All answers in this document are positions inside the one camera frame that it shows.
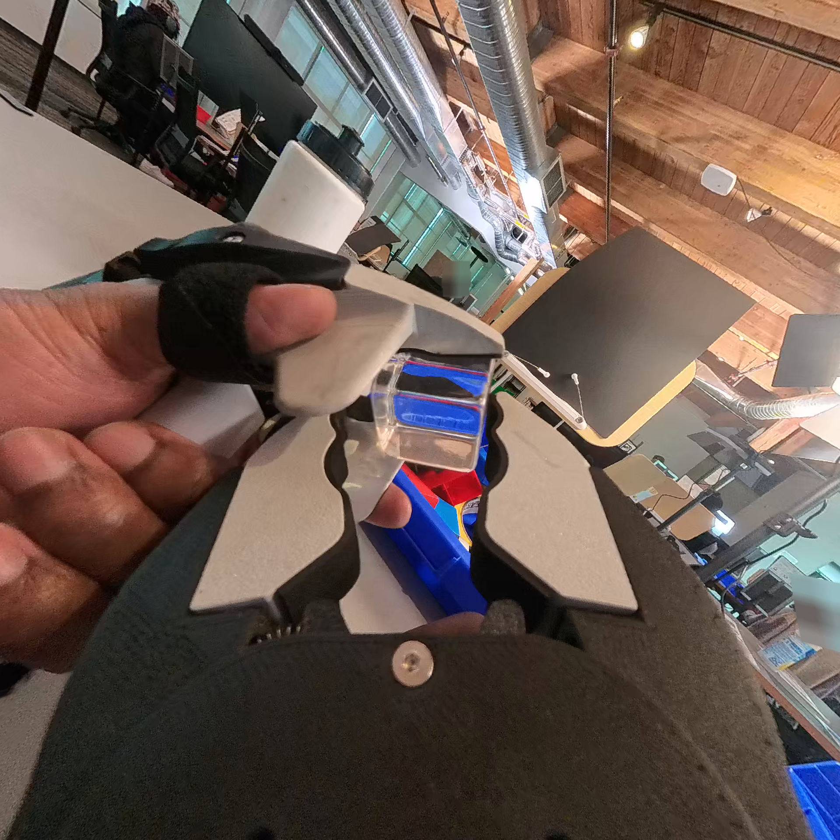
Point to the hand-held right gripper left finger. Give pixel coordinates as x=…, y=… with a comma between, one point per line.
x=275, y=525

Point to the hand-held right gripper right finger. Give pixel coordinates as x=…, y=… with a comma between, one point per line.
x=558, y=525

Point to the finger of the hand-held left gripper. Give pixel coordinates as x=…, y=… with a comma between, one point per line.
x=341, y=367
x=426, y=315

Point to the clear acrylic cube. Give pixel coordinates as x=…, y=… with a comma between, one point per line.
x=433, y=420

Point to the blue plastic bin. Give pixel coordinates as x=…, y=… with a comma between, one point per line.
x=426, y=564
x=817, y=804

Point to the person's left hand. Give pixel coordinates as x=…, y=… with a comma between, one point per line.
x=79, y=367

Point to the white bottle black lid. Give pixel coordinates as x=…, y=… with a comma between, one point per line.
x=302, y=197

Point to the beige board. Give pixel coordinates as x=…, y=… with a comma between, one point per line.
x=679, y=512
x=633, y=476

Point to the red toy block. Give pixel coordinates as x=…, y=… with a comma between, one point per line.
x=453, y=485

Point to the large black screen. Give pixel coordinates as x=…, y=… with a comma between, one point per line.
x=243, y=72

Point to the black panel wooden rim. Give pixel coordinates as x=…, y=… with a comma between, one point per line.
x=623, y=328

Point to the black ceiling pole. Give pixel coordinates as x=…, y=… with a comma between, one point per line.
x=611, y=118

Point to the small black panel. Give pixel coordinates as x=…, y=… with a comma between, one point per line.
x=810, y=351

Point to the white ceiling device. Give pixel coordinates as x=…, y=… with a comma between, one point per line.
x=717, y=179

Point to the ceiling spot lamp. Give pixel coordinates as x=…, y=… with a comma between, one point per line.
x=638, y=36

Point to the duct vent grille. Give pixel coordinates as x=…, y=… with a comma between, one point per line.
x=554, y=180

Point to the slim silver duct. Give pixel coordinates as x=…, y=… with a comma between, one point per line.
x=413, y=65
x=354, y=59

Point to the wide silver ventilation duct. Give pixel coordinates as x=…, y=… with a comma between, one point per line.
x=508, y=79

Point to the dark post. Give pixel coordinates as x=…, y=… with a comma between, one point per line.
x=46, y=52

